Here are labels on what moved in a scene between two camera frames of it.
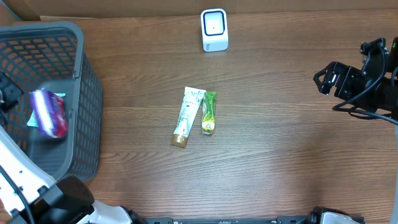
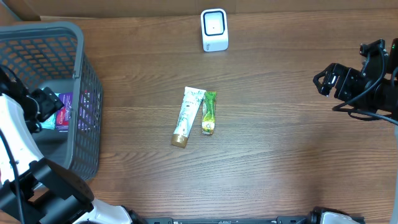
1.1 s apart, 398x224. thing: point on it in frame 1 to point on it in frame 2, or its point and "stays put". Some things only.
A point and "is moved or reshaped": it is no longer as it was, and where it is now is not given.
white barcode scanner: [214, 30] stays put
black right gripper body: [347, 83] stays put
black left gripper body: [8, 93] to [47, 101]
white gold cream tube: [192, 99] stays put
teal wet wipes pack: [33, 121] is moved or reshaped
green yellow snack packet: [208, 117] stays put
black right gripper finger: [316, 76] stays put
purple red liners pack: [50, 112] is moved or reshaped
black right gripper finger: [326, 86] stays put
